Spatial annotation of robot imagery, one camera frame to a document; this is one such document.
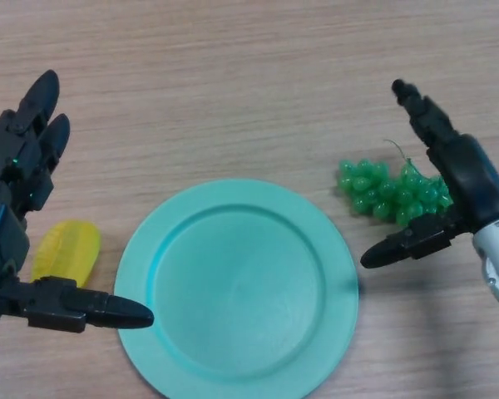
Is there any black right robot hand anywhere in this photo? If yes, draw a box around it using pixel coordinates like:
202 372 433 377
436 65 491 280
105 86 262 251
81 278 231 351
360 78 499 270

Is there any teal round plate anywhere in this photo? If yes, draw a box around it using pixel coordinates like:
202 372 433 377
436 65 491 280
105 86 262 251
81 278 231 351
113 178 359 399

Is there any green grapes bunch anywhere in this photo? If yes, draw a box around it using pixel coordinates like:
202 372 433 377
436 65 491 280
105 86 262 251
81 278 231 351
337 139 457 228

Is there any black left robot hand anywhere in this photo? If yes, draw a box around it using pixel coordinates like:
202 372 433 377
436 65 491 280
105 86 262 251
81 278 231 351
0 69 156 335

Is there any yellow starfruit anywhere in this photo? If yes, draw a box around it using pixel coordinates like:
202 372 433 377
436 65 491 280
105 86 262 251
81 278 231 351
30 219 102 288

